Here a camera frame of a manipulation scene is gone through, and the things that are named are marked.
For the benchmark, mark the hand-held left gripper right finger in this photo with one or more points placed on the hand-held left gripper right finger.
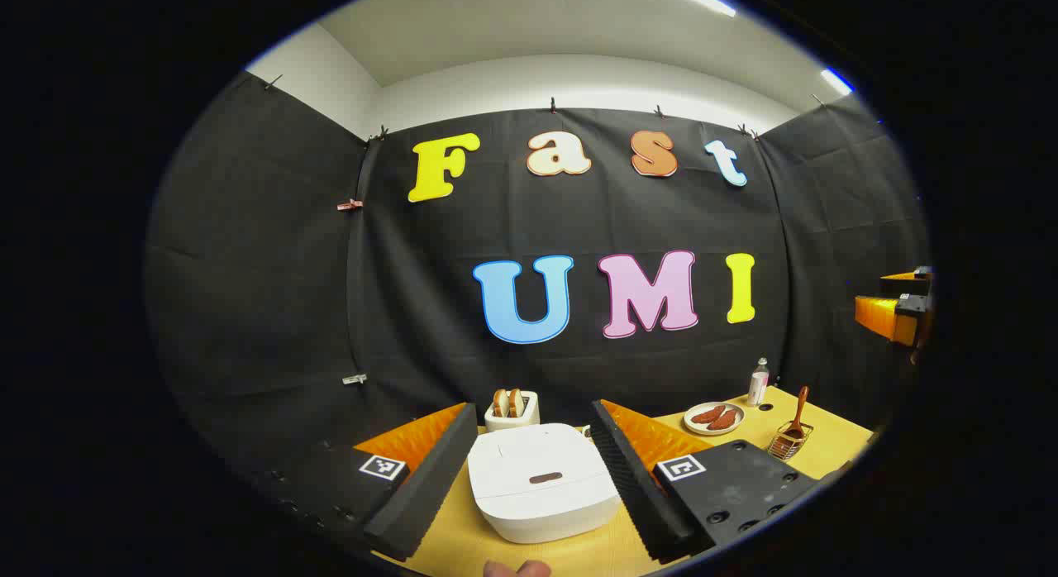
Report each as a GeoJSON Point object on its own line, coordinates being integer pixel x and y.
{"type": "Point", "coordinates": [632, 486]}

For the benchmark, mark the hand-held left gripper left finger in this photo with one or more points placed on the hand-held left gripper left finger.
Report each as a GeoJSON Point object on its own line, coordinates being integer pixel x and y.
{"type": "Point", "coordinates": [430, 486]}

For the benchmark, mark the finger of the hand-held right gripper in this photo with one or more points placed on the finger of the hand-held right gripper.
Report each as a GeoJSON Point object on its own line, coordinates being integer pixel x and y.
{"type": "Point", "coordinates": [880, 314]}
{"type": "Point", "coordinates": [905, 275]}

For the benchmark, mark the white rice cooker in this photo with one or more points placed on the white rice cooker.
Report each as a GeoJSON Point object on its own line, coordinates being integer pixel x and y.
{"type": "Point", "coordinates": [541, 478]}

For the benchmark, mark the brown wooden spoon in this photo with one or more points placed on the brown wooden spoon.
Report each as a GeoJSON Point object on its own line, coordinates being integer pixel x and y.
{"type": "Point", "coordinates": [798, 412]}

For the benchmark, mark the white round plate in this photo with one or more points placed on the white round plate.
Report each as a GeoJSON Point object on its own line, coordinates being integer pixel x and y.
{"type": "Point", "coordinates": [696, 426]}

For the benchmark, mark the red meat piece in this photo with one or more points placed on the red meat piece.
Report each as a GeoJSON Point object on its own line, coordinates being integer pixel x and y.
{"type": "Point", "coordinates": [724, 421]}
{"type": "Point", "coordinates": [707, 415]}

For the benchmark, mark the toast bread slice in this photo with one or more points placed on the toast bread slice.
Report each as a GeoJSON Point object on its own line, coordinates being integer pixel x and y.
{"type": "Point", "coordinates": [516, 402]}
{"type": "Point", "coordinates": [500, 403]}

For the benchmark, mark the white toaster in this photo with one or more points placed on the white toaster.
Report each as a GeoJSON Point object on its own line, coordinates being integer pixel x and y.
{"type": "Point", "coordinates": [525, 422]}

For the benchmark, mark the silver cloth clip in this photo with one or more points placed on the silver cloth clip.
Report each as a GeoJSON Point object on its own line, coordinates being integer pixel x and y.
{"type": "Point", "coordinates": [355, 379]}

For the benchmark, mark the clear plastic bottle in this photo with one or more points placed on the clear plastic bottle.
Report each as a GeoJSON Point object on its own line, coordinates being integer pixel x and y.
{"type": "Point", "coordinates": [758, 387]}

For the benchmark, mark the black backdrop cloth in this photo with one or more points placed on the black backdrop cloth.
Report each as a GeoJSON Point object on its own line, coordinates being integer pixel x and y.
{"type": "Point", "coordinates": [264, 296]}

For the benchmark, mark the red cloth clip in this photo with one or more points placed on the red cloth clip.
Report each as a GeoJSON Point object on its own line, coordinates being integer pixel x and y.
{"type": "Point", "coordinates": [350, 204]}

